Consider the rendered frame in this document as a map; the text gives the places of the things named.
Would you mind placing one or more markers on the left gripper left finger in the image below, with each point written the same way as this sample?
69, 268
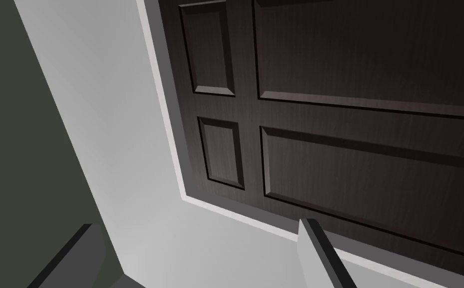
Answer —
72, 260

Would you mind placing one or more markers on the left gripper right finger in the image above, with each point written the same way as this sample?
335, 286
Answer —
319, 260

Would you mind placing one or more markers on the dark brown panelled door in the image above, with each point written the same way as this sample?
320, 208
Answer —
335, 112

